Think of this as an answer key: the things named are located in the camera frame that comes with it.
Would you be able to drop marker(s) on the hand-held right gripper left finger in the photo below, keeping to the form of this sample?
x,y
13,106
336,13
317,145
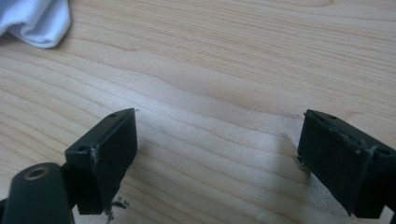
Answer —
x,y
104,155

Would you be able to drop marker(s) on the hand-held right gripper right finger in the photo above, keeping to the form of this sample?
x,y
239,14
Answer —
x,y
339,161

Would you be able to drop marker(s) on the white cloth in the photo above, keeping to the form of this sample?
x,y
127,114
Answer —
x,y
37,20

